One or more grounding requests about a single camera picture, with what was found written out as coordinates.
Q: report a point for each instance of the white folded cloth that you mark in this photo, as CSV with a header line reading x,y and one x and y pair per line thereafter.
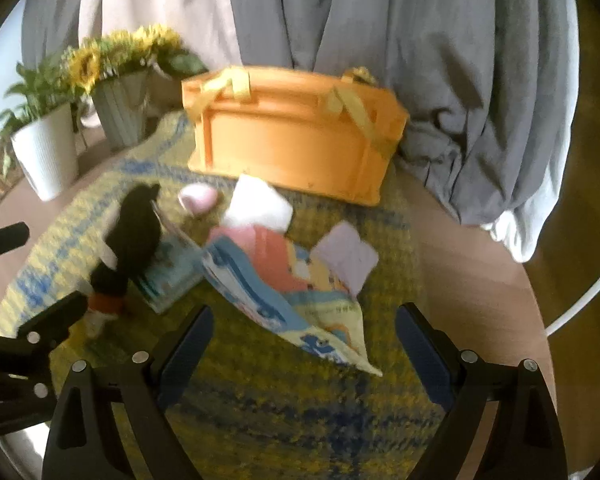
x,y
257,205

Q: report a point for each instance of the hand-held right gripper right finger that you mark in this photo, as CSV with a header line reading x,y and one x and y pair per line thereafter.
x,y
424,355

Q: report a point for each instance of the teal picture book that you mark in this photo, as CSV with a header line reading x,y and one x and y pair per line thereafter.
x,y
172,270

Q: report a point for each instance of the pale pink curtain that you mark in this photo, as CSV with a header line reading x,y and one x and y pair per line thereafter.
x,y
170,5

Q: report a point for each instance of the black plush toy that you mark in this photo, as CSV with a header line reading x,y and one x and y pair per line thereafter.
x,y
130,240

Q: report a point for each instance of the grey ribbed flower pot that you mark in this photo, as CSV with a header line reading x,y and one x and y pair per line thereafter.
x,y
122,110

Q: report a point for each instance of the white ribbed flower pot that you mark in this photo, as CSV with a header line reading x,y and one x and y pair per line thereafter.
x,y
47,152

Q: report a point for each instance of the grey curtain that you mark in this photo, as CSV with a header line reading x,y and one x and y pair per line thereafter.
x,y
420,60

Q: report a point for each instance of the colourful children's picture book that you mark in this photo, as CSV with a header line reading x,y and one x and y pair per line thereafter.
x,y
280,315

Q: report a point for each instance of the green leafy plant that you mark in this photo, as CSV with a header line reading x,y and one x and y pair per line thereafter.
x,y
37,90

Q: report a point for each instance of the orange basket with yellow ribbons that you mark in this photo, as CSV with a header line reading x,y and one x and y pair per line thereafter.
x,y
290,135

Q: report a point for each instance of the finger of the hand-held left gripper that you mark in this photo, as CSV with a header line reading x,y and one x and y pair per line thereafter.
x,y
4,241
55,321

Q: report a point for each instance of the pink white sock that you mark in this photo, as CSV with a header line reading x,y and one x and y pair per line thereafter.
x,y
197,199

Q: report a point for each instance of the lilac folded cloth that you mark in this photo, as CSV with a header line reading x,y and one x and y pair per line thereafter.
x,y
347,257

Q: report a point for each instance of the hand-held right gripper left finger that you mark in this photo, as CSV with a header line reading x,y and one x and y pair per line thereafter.
x,y
182,355

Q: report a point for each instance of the sunflower bouquet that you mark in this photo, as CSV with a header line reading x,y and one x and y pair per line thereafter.
x,y
125,52

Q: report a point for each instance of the yellow blue woven mat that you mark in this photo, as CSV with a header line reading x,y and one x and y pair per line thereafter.
x,y
290,425

